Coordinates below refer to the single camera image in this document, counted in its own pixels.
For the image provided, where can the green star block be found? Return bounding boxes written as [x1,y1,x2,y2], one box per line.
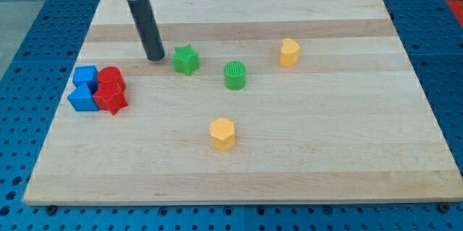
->
[172,44,200,76]

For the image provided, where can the wooden board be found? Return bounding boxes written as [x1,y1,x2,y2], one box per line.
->
[23,0,462,206]

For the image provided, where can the red star block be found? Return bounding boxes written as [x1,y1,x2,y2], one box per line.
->
[93,83,129,115]

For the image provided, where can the green cylinder block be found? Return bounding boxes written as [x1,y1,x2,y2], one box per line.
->
[224,61,246,91]

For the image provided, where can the yellow hexagon block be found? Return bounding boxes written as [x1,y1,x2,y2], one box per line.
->
[210,117,236,151]

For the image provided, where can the yellow heart block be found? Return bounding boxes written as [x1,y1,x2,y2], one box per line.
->
[279,38,300,67]

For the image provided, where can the red cylinder block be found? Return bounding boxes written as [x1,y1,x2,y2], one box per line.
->
[97,67,127,92]

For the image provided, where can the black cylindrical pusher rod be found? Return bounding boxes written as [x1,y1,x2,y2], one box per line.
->
[128,0,165,62]

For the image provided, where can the blue cube block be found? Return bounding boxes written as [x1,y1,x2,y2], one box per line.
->
[72,65,98,93]

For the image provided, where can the blue triangle block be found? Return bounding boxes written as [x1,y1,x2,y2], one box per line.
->
[67,83,99,112]

